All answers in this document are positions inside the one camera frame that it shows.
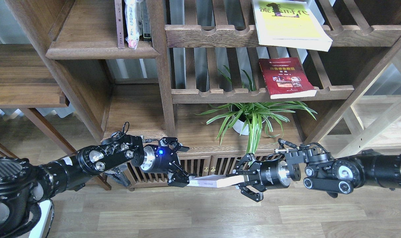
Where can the brown spine book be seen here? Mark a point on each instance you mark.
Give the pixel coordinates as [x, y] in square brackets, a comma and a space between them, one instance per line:
[119, 13]

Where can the red cover book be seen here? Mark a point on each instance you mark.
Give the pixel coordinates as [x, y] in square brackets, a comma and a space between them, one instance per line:
[285, 78]

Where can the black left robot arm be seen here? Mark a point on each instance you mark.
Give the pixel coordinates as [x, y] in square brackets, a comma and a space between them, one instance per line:
[23, 186]

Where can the yellow cover book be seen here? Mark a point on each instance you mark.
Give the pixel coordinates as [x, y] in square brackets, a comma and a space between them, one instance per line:
[285, 23]

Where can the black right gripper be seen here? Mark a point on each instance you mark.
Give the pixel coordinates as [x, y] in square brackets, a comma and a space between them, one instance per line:
[266, 175]

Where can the spider plant green leaves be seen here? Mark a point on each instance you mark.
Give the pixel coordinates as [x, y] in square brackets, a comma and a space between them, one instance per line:
[270, 110]

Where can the white pale purple book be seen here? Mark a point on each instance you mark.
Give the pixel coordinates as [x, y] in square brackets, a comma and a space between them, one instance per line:
[216, 181]

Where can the white plant pot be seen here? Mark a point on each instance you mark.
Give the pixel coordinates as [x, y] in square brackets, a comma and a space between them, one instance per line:
[239, 127]

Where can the plastic wrapped white book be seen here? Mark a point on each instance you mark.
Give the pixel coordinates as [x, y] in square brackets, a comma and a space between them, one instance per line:
[133, 21]

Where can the dark wooden bookshelf cabinet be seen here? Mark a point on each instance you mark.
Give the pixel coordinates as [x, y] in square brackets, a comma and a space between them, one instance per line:
[107, 85]

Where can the light wooden shelf rack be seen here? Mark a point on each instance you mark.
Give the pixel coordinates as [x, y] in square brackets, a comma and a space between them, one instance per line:
[373, 121]

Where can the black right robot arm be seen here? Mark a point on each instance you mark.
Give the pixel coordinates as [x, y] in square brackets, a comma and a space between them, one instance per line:
[322, 172]

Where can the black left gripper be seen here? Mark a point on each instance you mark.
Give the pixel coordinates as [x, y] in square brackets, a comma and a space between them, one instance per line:
[163, 159]

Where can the dark spine book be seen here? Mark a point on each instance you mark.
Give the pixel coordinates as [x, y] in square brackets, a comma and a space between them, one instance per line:
[146, 33]

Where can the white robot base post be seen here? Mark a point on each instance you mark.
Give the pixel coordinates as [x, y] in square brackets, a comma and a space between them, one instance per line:
[41, 228]

